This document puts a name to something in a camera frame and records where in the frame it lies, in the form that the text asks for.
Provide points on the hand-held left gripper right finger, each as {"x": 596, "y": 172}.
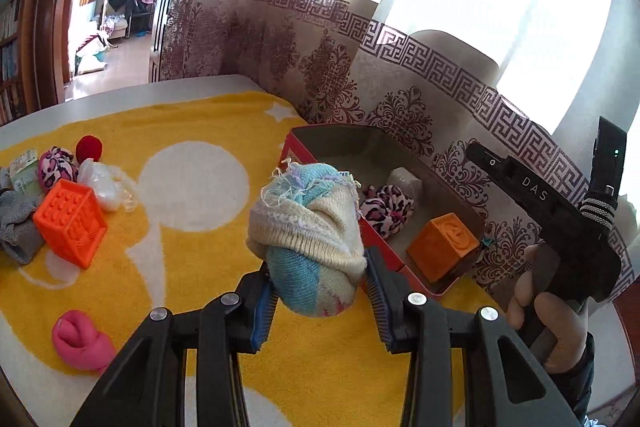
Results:
{"x": 377, "y": 302}

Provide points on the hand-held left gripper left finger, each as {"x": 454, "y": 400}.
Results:
{"x": 265, "y": 317}

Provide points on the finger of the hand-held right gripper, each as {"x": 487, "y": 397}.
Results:
{"x": 490, "y": 162}

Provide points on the cream and blue knit sock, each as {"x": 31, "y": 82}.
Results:
{"x": 310, "y": 232}

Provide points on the dark storage bin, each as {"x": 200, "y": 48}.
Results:
{"x": 345, "y": 142}

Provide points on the pink sock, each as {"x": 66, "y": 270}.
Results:
{"x": 80, "y": 342}

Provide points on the white plastic bag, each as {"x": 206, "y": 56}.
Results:
{"x": 405, "y": 181}
{"x": 102, "y": 187}

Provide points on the orange studded rubber cube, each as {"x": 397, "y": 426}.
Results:
{"x": 70, "y": 222}

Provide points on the red pompom ball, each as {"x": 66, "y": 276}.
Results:
{"x": 89, "y": 148}

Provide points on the leopard print sock ball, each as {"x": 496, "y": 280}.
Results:
{"x": 56, "y": 168}
{"x": 385, "y": 209}

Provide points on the grey and black sock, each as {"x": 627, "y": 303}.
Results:
{"x": 4, "y": 181}
{"x": 17, "y": 227}

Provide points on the green and white paper packet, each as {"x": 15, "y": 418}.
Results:
{"x": 24, "y": 172}

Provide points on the person's right forearm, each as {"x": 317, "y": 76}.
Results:
{"x": 580, "y": 387}

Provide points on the person's right hand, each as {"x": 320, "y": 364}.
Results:
{"x": 562, "y": 332}

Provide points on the orange smooth rubber cube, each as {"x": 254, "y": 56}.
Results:
{"x": 442, "y": 252}

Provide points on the yellow and white blanket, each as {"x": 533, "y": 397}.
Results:
{"x": 200, "y": 257}

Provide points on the beige patterned curtain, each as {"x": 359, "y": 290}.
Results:
{"x": 400, "y": 82}

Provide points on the white sack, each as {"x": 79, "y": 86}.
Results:
{"x": 90, "y": 54}

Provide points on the wooden bookshelf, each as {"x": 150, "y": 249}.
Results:
{"x": 10, "y": 57}

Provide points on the wooden door frame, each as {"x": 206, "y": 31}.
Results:
{"x": 55, "y": 32}

